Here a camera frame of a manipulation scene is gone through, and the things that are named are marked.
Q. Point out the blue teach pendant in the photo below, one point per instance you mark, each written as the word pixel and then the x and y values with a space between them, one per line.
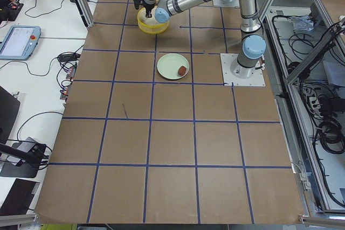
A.
pixel 20 42

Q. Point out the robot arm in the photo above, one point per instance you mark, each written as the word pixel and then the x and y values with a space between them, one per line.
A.
pixel 253 44

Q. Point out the yellow bottom steamer layer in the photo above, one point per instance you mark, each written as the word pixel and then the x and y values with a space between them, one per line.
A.
pixel 150 25

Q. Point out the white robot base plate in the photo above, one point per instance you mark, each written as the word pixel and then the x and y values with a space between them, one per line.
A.
pixel 235 75

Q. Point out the light green plate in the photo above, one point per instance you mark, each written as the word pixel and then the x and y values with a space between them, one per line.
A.
pixel 168 65

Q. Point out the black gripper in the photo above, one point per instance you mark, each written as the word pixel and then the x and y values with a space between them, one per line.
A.
pixel 148 6

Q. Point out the black monitor stand base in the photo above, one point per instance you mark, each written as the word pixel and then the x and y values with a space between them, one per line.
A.
pixel 24 158

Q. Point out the brown bun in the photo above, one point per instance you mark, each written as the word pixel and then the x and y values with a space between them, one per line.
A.
pixel 182 71

